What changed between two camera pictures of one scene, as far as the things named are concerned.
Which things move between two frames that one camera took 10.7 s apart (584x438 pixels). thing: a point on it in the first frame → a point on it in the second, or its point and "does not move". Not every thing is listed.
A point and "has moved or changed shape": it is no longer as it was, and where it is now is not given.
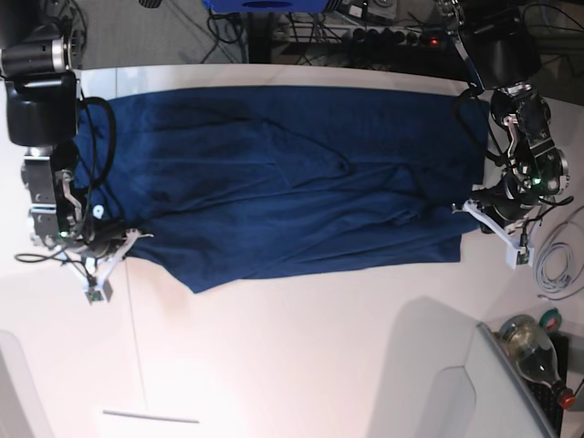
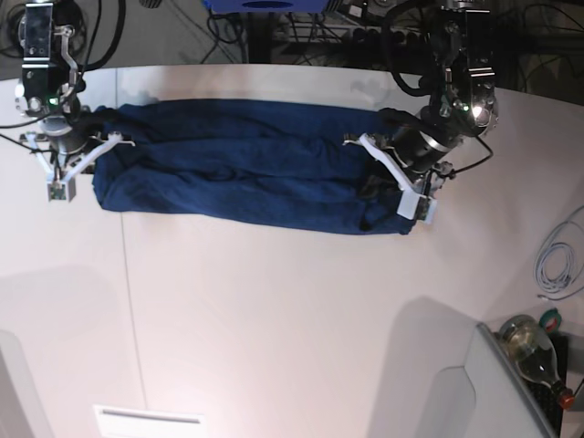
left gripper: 103,236 → 73,141
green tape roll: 551,320 does not move
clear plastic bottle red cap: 533,352 does not move
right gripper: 505,200 → 419,151
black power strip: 387,38 does not move
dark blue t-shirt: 230,183 has moved or changed shape
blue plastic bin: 266,5 does not move
